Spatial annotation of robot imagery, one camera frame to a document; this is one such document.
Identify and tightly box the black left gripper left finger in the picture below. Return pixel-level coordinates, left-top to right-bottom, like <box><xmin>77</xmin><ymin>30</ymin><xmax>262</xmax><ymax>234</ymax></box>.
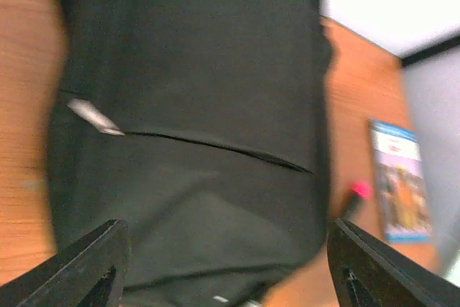
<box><xmin>1</xmin><ymin>220</ymin><xmax>129</xmax><ymax>307</ymax></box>

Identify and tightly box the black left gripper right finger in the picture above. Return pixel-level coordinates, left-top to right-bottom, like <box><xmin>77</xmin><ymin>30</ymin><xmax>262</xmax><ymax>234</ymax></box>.
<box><xmin>327</xmin><ymin>219</ymin><xmax>459</xmax><ymax>307</ymax></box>

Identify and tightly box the black student backpack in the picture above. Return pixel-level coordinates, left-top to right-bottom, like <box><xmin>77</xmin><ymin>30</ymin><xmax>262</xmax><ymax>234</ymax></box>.
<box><xmin>47</xmin><ymin>0</ymin><xmax>332</xmax><ymax>306</ymax></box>

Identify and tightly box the dog picture book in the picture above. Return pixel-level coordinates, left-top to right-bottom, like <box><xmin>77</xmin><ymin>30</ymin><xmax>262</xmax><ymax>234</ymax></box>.
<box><xmin>369</xmin><ymin>120</ymin><xmax>432</xmax><ymax>243</ymax></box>

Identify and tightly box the pink cap black highlighter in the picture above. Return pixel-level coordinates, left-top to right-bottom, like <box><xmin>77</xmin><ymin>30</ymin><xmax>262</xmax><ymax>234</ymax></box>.
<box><xmin>339</xmin><ymin>181</ymin><xmax>372</xmax><ymax>220</ymax></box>

